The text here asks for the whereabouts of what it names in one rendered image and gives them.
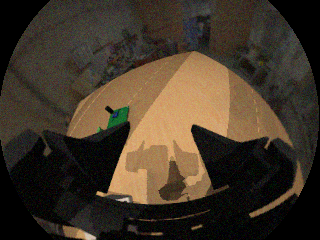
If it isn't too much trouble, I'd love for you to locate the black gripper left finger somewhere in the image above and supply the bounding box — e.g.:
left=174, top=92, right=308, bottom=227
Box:
left=41, top=120, right=131, bottom=193

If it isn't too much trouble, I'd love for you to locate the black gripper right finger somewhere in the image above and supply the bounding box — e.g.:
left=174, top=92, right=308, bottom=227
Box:
left=191, top=124, right=269, bottom=189

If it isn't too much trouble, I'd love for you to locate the green circuit board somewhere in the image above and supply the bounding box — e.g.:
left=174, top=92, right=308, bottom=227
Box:
left=97, top=105, right=131, bottom=132

